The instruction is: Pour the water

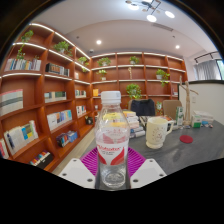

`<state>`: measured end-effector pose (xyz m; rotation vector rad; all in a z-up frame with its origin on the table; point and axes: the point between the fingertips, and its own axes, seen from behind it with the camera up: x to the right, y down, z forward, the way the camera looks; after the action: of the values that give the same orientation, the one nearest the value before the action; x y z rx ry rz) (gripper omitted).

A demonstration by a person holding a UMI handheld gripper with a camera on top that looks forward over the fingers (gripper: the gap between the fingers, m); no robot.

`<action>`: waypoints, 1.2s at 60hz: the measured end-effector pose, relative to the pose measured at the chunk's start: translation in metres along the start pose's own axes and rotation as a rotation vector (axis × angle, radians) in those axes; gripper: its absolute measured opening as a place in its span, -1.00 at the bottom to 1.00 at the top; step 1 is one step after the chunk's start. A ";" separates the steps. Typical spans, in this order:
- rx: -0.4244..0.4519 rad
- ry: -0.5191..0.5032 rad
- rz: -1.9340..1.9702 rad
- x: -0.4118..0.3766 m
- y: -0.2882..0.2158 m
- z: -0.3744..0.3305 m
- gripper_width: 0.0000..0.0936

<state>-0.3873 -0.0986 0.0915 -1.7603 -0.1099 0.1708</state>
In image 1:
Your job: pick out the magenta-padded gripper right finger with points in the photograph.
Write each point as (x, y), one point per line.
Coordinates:
(148, 171)

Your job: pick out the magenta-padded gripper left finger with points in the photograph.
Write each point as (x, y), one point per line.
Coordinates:
(75, 171)

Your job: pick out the clear plastic water bottle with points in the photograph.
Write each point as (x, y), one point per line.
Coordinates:
(112, 133)

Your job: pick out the cream mug with red print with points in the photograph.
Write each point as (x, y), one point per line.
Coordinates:
(156, 133)

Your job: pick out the flat round red coaster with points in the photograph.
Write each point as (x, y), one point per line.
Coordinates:
(186, 139)

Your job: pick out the colourful stack of books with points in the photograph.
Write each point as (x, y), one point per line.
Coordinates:
(133, 123)

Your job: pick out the chair with dark jacket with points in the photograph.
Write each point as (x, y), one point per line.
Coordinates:
(142, 107)

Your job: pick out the green and white carton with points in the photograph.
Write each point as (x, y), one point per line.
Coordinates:
(180, 115)

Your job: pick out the small green and white box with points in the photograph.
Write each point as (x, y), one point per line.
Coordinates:
(196, 122)

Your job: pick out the white stack of books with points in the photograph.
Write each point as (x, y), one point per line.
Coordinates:
(204, 116)

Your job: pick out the wooden artist mannequin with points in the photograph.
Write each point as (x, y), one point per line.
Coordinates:
(187, 100)

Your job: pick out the brown wooden shelf unit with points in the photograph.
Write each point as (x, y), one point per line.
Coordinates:
(33, 86)

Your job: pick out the grey curtain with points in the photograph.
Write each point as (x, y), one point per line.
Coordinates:
(206, 70)

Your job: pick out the window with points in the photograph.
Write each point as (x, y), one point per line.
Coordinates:
(221, 68)

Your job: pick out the recessed ceiling spotlight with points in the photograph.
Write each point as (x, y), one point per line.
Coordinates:
(177, 46)
(98, 42)

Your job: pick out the ceiling air vent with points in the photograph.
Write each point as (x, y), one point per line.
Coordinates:
(162, 27)

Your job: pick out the branched ceiling lamp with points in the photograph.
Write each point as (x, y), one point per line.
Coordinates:
(151, 18)

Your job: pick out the black track light rail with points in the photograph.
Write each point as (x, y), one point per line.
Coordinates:
(206, 55)

